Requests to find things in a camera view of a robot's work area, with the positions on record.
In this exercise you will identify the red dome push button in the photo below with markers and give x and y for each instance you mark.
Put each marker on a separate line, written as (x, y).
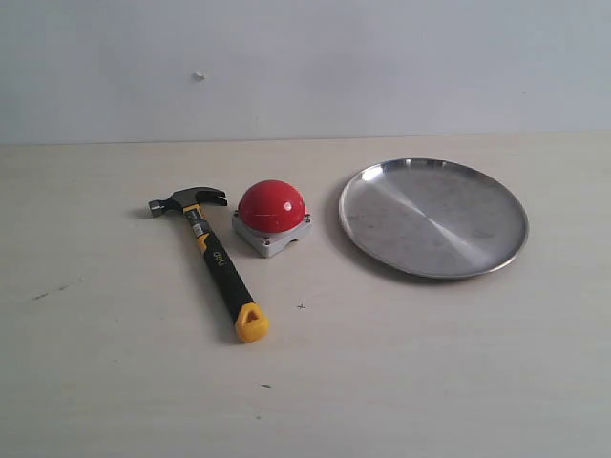
(270, 215)

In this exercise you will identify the black yellow claw hammer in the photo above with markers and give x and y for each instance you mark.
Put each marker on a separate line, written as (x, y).
(250, 322)

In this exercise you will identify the round stainless steel plate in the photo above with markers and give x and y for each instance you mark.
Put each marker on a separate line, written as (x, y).
(433, 218)

